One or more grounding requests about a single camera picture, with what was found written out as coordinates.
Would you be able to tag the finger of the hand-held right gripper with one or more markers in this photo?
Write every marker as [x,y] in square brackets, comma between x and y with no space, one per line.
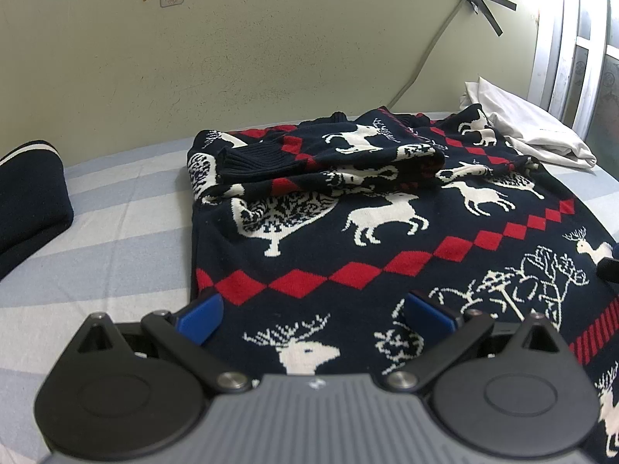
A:
[608,268]

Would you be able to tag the navy garment with white stripe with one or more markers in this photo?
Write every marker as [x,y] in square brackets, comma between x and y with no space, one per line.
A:
[29,203]

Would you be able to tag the white folded garment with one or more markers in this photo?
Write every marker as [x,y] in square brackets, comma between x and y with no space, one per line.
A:
[532,125]

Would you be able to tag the blue striped bed sheet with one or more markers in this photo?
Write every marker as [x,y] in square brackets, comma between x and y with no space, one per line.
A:
[121,251]

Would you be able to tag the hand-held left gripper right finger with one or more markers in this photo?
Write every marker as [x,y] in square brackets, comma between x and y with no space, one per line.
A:
[428,318]

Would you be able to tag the navy reindeer knit sweater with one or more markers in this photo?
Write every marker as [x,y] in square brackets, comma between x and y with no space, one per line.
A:
[338,270]

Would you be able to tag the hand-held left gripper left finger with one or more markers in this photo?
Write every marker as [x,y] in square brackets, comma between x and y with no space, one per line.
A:
[200,318]

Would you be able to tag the white window frame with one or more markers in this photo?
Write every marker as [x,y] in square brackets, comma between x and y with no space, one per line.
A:
[556,58]

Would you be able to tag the flower patterned window glass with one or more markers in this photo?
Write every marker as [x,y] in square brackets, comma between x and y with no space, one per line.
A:
[607,96]

